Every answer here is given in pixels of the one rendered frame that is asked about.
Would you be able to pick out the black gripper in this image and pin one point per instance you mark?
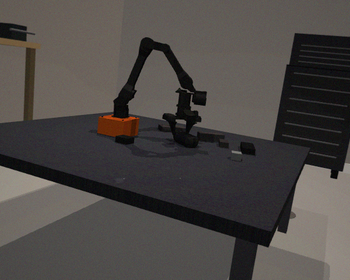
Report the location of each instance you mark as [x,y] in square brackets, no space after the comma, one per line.
[171,118]

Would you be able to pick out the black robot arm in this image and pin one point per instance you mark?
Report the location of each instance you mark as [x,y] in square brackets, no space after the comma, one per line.
[127,92]

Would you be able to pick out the dark grey switch panel with green rocker switches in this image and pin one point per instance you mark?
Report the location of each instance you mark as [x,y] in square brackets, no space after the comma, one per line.
[186,139]

